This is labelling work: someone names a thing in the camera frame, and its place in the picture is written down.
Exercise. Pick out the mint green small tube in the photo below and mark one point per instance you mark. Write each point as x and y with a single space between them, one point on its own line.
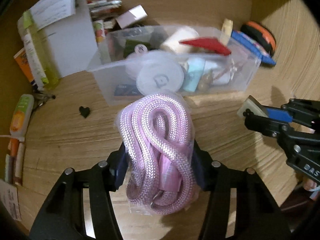
194 73

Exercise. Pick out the cream yellow small tube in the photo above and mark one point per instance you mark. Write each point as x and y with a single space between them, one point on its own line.
226 31

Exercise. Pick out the white standing paper folder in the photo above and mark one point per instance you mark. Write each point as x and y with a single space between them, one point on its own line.
67 33

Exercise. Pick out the red velvet tassel pouch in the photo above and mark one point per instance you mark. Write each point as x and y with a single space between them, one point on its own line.
208 43

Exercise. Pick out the fruit print white box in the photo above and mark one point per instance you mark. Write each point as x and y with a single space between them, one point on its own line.
99 31

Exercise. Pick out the dark green glass bottle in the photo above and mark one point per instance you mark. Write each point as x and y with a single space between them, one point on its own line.
135 46

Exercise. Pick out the black orange round case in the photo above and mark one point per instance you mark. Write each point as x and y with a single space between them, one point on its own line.
260 34

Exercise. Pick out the dark card in bin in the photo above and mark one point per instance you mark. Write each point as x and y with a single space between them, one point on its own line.
127 90

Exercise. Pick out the small black clip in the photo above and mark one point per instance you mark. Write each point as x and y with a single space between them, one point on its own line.
84 111

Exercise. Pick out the white round lidded container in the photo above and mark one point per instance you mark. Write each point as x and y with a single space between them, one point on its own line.
155 71

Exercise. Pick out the orange white pens bundle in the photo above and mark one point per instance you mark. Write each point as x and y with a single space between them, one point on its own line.
14 162

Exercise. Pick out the pink small cardboard box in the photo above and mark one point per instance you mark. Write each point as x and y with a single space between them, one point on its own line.
131 17

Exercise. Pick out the stack of booklets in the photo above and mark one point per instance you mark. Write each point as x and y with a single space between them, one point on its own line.
102 9

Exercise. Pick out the green orange tube package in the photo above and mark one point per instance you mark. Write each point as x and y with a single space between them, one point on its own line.
21 117

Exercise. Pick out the yellow green liquid bottle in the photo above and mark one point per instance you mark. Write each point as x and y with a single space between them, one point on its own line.
43 71

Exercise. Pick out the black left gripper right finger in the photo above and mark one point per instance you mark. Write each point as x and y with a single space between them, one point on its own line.
258 215

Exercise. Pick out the clear plastic storage bin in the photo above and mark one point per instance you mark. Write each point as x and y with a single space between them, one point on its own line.
108 67

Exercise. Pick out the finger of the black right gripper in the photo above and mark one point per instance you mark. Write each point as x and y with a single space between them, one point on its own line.
277 126
300 111

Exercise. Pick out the black binder clips pile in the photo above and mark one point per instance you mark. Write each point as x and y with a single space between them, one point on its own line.
40 98

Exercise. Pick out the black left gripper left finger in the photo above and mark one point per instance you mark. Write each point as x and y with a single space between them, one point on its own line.
61 216

